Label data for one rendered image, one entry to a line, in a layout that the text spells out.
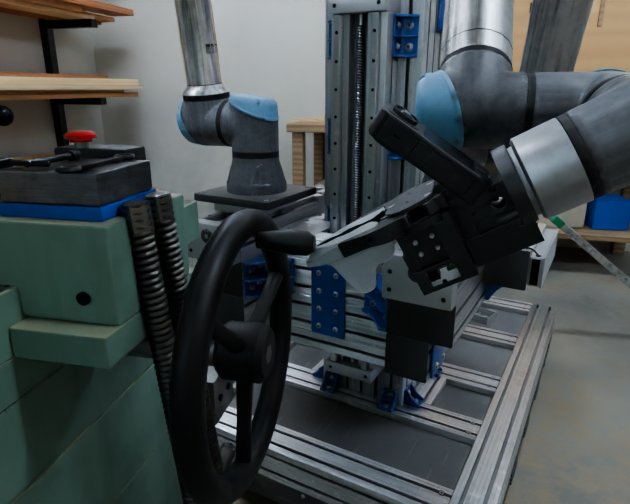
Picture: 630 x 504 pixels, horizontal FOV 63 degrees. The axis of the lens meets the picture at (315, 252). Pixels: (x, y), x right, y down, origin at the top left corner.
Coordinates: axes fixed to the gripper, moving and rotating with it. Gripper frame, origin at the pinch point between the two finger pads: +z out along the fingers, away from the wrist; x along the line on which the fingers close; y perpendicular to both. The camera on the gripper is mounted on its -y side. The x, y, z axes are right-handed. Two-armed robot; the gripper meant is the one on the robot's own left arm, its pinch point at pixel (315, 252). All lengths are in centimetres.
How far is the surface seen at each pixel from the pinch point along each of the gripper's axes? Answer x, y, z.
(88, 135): -2.5, -20.7, 13.6
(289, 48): 333, -68, 80
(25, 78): 207, -114, 189
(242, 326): -4.7, 2.7, 8.8
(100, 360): -15.2, -2.8, 15.3
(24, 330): -15.3, -8.0, 20.5
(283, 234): -2.3, -3.4, 0.9
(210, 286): -13.0, -4.0, 3.7
